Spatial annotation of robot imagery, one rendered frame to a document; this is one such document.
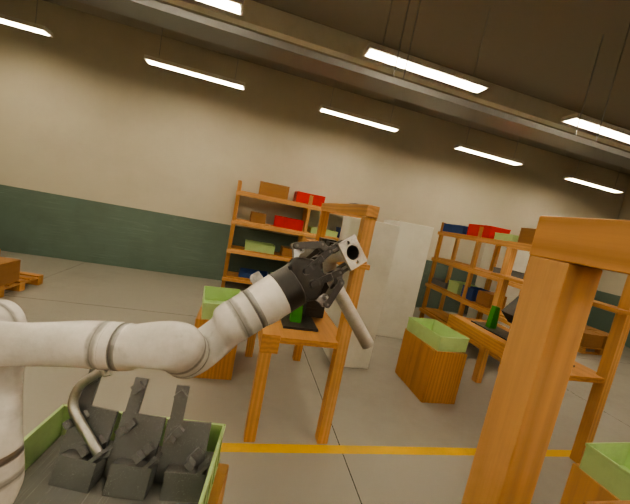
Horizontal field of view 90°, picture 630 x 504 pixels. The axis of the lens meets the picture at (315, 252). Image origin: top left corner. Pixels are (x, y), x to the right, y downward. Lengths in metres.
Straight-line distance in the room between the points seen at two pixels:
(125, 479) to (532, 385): 1.21
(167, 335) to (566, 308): 0.74
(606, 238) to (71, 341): 0.88
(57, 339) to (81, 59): 7.65
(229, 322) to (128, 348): 0.14
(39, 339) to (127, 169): 6.97
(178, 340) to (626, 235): 0.74
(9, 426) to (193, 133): 6.83
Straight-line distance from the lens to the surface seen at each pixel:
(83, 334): 0.57
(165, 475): 1.36
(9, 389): 0.72
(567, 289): 0.81
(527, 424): 0.88
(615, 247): 0.75
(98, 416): 1.45
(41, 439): 1.59
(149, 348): 0.51
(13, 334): 0.61
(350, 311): 0.72
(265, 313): 0.51
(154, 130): 7.45
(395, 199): 7.91
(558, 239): 0.82
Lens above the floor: 1.85
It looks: 7 degrees down
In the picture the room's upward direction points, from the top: 11 degrees clockwise
